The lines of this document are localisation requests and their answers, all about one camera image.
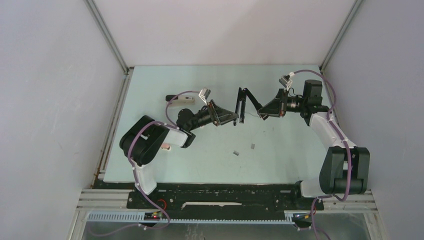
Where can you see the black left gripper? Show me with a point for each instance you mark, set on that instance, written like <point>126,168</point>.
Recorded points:
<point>216,113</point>

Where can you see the beige and black large stapler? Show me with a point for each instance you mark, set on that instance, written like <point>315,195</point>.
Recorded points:
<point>183,100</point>

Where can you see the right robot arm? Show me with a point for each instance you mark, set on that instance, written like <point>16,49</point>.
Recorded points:
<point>345,168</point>

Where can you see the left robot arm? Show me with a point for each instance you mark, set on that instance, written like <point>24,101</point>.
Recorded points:
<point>141,143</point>

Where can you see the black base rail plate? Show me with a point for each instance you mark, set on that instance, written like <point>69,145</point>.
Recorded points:
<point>215,202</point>

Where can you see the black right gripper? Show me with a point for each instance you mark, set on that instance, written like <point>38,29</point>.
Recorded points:
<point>276,107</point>

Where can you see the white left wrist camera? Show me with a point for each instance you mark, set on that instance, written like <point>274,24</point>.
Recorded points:
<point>204,94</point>

